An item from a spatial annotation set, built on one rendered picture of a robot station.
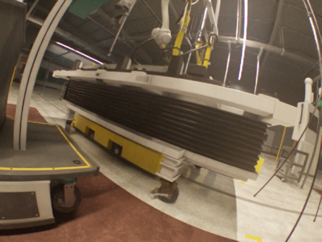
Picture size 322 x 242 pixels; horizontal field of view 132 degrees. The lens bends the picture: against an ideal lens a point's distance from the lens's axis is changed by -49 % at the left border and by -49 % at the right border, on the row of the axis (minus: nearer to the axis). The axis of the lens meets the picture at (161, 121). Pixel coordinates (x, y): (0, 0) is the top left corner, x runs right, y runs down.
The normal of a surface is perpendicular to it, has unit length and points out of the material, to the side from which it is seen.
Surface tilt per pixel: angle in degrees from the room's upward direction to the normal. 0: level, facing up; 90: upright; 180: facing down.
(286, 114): 90
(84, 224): 0
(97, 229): 0
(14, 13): 90
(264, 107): 90
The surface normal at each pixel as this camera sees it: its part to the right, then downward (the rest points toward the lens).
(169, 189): -0.31, -0.05
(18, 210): 0.80, 0.26
